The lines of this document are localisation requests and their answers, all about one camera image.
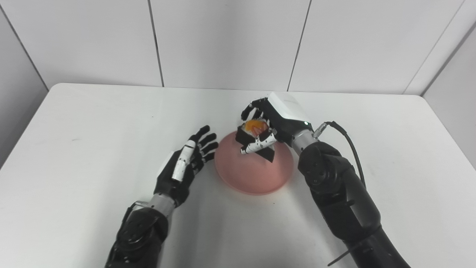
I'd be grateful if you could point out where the black zip tie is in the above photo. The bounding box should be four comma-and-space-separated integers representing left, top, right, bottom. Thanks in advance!
327, 245, 358, 267

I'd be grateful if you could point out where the black triangular sandwich toy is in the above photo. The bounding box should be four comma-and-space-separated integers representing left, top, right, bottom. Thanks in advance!
235, 118, 276, 163

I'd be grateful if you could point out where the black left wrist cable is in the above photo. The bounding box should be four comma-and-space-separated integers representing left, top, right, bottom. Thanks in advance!
121, 201, 149, 226

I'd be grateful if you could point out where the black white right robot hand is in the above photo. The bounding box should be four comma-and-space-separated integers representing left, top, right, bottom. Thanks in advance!
240, 92, 315, 155

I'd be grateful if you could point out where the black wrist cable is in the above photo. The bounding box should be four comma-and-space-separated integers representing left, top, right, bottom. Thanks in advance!
313, 121, 367, 187
121, 201, 149, 226

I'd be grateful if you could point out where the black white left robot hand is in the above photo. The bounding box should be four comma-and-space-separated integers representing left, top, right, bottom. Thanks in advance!
154, 125, 219, 208

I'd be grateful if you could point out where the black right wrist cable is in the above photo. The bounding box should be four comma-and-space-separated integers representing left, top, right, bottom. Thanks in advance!
313, 121, 367, 187

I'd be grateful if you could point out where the pink round plate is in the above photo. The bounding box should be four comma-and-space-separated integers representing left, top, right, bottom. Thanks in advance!
214, 130, 295, 196

